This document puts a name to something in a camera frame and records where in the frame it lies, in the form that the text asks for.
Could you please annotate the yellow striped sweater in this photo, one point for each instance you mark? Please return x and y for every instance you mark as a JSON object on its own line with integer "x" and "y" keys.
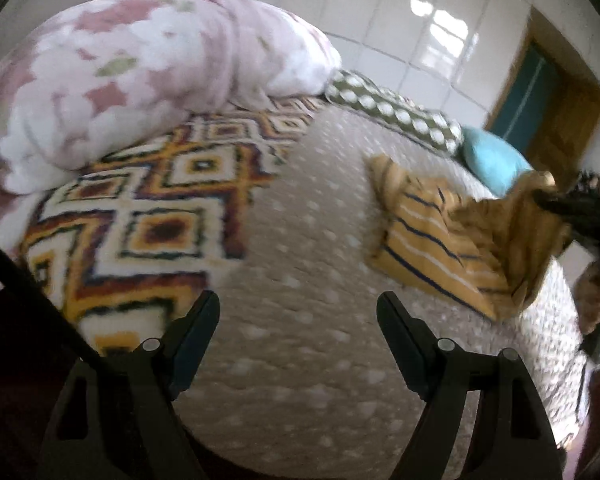
{"x": 445, "y": 245}

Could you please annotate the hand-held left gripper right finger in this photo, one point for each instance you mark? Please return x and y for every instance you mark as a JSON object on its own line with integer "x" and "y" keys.
{"x": 405, "y": 355}

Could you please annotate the teal pillow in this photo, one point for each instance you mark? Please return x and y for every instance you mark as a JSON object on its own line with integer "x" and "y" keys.
{"x": 495, "y": 160}

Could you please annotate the beige dotted bedspread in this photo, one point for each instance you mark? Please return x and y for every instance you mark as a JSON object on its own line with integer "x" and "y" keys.
{"x": 305, "y": 285}

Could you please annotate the geometric patterned blanket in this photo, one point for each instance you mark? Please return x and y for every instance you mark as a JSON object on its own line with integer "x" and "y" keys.
{"x": 155, "y": 200}

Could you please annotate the person's right hand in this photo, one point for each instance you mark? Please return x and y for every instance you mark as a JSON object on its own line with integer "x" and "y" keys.
{"x": 597, "y": 290}

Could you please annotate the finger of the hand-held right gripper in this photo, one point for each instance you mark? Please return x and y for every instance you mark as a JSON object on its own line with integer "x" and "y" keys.
{"x": 555, "y": 205}

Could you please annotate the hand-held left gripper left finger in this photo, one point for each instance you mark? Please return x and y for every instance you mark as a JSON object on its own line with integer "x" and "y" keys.
{"x": 190, "y": 360}

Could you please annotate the green polka dot pillow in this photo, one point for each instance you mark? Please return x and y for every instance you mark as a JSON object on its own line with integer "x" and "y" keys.
{"x": 395, "y": 110}

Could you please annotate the pink floral quilt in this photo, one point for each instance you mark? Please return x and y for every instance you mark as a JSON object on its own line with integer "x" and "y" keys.
{"x": 130, "y": 75}

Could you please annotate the wooden door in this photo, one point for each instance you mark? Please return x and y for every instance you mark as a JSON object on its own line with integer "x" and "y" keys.
{"x": 550, "y": 105}

